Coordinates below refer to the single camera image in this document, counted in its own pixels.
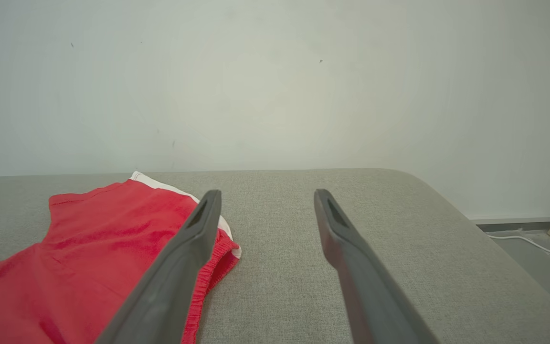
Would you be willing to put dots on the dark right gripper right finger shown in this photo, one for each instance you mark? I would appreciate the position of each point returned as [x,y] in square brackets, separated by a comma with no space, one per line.
[365,286]

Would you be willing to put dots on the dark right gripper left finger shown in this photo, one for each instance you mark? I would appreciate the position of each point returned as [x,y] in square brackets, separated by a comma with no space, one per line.
[174,277]

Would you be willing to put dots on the red shorts white trim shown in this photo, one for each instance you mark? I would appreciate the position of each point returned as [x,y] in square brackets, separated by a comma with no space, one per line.
[79,258]

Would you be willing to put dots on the white wall baseboard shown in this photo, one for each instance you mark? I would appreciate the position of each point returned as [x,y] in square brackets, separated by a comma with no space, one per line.
[513,223]

